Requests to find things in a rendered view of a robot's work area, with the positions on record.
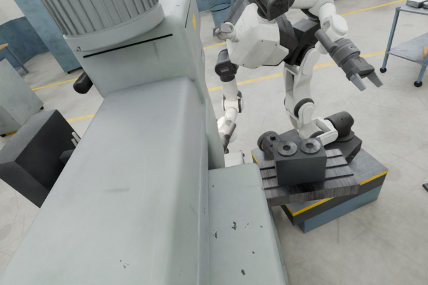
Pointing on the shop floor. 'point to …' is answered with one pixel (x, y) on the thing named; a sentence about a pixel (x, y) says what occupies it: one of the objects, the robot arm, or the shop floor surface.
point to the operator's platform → (370, 186)
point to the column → (241, 229)
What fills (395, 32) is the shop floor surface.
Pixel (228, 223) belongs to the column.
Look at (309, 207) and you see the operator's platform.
